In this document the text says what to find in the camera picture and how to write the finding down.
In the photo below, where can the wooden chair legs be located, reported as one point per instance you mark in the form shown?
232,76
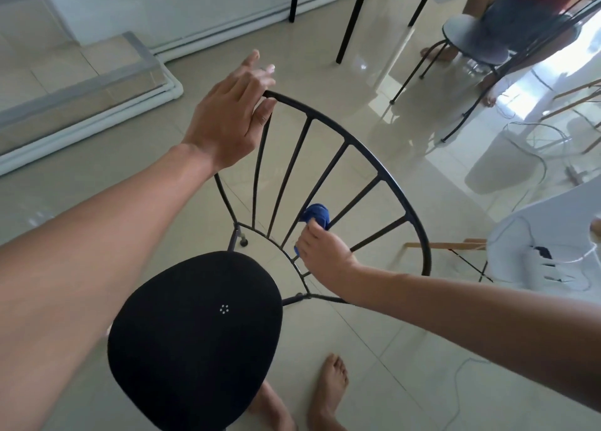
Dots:
570,104

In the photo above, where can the person's left hand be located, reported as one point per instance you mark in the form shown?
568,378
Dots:
225,116

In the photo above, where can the person's left forearm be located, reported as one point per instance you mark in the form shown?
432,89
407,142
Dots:
94,252

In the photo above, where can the glass panel with grey tape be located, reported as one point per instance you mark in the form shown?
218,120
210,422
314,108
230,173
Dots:
70,74

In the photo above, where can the person's right fingers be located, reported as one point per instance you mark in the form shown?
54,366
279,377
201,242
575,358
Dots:
307,240

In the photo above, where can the white chair with wooden legs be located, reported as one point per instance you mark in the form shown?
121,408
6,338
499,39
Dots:
563,219

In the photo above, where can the person's right forearm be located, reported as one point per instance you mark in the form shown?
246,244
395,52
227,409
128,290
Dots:
469,318

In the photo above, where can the person's right hand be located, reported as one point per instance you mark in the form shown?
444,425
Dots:
328,264

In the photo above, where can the person's right foot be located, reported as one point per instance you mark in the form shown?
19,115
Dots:
328,393

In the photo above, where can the person's foot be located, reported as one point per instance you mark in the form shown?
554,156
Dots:
328,393
274,407

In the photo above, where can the person's left foot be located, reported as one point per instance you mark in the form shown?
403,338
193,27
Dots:
274,407

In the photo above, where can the black metal chair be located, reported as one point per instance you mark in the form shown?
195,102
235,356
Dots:
192,341

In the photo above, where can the white pipe bundle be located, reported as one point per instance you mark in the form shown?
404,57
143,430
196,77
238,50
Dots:
94,125

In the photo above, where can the blue cleaning cloth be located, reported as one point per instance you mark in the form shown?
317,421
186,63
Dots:
315,212

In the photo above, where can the person's left thumb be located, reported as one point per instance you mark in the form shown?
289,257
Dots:
264,112

